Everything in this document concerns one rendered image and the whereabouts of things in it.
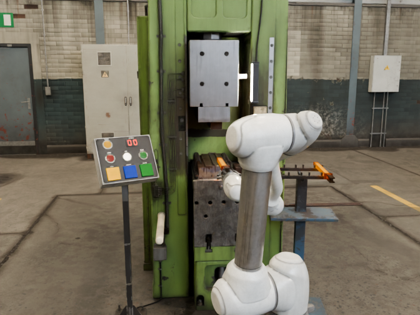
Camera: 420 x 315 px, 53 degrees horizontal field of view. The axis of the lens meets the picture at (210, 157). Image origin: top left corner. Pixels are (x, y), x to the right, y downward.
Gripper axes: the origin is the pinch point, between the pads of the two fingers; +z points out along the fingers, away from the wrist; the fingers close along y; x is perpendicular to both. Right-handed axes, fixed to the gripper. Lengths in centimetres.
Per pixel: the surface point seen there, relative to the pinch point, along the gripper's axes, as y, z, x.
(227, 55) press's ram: 6, 46, 61
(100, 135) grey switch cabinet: -164, 570, -68
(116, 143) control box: -61, 31, 10
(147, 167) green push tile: -44, 29, -4
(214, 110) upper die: -2, 44, 27
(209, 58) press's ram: -5, 45, 59
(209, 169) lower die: -5.6, 43.8, -10.0
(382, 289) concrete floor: 124, 57, -107
